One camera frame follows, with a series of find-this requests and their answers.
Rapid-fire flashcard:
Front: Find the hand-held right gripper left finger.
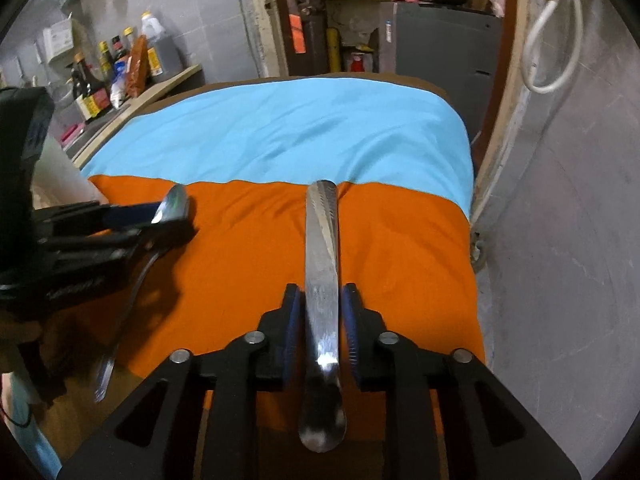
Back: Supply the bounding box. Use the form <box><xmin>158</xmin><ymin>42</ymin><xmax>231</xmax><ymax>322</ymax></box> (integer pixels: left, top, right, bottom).
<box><xmin>57</xmin><ymin>284</ymin><xmax>304</xmax><ymax>480</ymax></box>

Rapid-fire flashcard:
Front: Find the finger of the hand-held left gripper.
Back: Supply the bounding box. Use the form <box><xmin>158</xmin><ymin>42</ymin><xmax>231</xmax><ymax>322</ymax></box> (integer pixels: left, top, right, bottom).
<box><xmin>32</xmin><ymin>201</ymin><xmax>162</xmax><ymax>239</ymax></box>
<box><xmin>40</xmin><ymin>219</ymin><xmax>197</xmax><ymax>272</ymax></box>

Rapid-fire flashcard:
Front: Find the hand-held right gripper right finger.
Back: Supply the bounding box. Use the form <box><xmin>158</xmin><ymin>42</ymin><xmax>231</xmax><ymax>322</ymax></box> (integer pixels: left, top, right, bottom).
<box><xmin>340</xmin><ymin>283</ymin><xmax>582</xmax><ymax>480</ymax></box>

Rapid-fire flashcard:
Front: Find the large steel spoon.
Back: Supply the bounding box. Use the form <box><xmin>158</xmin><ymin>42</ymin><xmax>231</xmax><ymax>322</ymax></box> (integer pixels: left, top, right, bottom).
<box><xmin>94</xmin><ymin>183</ymin><xmax>191</xmax><ymax>404</ymax></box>

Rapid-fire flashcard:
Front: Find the translucent white cup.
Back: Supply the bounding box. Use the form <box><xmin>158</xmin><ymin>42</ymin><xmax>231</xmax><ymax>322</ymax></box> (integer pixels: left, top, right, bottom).
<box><xmin>32</xmin><ymin>135</ymin><xmax>109</xmax><ymax>207</ymax></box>

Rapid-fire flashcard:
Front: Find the steel table knife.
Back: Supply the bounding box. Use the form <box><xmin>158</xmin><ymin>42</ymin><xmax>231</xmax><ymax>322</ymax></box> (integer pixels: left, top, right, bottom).
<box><xmin>298</xmin><ymin>179</ymin><xmax>347</xmax><ymax>453</ymax></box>

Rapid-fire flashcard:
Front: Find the pink plastic item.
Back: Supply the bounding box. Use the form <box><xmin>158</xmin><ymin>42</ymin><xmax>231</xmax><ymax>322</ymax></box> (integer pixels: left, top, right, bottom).
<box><xmin>60</xmin><ymin>122</ymin><xmax>87</xmax><ymax>146</ymax></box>

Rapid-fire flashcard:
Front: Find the orange cloth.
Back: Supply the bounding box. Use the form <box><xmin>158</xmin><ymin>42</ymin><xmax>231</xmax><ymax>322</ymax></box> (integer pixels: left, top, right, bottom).
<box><xmin>50</xmin><ymin>175</ymin><xmax>486</xmax><ymax>441</ymax></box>

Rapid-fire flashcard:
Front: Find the dark sauce bottle red label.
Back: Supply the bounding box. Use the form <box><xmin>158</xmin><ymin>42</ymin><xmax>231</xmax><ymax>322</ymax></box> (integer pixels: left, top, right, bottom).
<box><xmin>72</xmin><ymin>52</ymin><xmax>112</xmax><ymax>121</ymax></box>

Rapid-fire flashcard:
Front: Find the blue and white packet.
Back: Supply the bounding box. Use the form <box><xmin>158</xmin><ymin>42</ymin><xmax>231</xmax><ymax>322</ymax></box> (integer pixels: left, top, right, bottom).
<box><xmin>109</xmin><ymin>62</ymin><xmax>132</xmax><ymax>108</ymax></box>

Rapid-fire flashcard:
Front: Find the orange-brown snack bag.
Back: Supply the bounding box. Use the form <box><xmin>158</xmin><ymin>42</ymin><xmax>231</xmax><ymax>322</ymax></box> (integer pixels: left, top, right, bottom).
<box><xmin>125</xmin><ymin>35</ymin><xmax>151</xmax><ymax>100</ymax></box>

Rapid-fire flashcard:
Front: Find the dark bottle yellow cap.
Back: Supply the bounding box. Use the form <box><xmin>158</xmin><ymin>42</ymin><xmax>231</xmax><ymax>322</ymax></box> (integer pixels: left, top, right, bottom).
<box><xmin>98</xmin><ymin>41</ymin><xmax>116</xmax><ymax>83</ymax></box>

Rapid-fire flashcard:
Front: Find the light blue cloth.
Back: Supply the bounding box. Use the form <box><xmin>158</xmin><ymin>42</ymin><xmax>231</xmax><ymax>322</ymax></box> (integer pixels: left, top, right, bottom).
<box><xmin>80</xmin><ymin>77</ymin><xmax>473</xmax><ymax>219</ymax></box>

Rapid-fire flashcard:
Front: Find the light blue garment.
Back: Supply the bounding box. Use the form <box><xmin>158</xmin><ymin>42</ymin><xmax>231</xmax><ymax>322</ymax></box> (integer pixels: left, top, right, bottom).
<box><xmin>5</xmin><ymin>377</ymin><xmax>62</xmax><ymax>476</ymax></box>

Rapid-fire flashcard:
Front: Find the orange door sticker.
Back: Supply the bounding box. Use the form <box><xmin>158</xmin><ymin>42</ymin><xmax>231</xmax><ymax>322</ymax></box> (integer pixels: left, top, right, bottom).
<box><xmin>289</xmin><ymin>14</ymin><xmax>307</xmax><ymax>54</ymax></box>

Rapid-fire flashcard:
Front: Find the yellow tube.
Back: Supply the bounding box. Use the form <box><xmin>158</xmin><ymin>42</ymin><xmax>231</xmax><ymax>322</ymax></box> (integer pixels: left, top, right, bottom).
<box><xmin>326</xmin><ymin>29</ymin><xmax>342</xmax><ymax>73</ymax></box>

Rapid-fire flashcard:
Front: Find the grey metal cabinet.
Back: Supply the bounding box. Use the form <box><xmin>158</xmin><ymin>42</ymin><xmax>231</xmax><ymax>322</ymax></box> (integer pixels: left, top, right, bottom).
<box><xmin>380</xmin><ymin>1</ymin><xmax>503</xmax><ymax>141</ymax></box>

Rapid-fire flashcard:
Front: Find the white wall box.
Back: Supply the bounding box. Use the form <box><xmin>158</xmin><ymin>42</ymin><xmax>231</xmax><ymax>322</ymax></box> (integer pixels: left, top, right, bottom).
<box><xmin>42</xmin><ymin>20</ymin><xmax>76</xmax><ymax>63</ymax></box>

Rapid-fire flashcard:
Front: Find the wooden door frame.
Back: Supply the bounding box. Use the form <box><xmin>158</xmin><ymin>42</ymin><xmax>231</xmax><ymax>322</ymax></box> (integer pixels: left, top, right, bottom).
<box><xmin>470</xmin><ymin>0</ymin><xmax>538</xmax><ymax>221</ymax></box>

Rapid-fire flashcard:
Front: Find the white hose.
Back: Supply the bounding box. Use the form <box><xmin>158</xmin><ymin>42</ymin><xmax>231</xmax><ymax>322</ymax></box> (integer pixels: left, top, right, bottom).
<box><xmin>520</xmin><ymin>0</ymin><xmax>585</xmax><ymax>95</ymax></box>

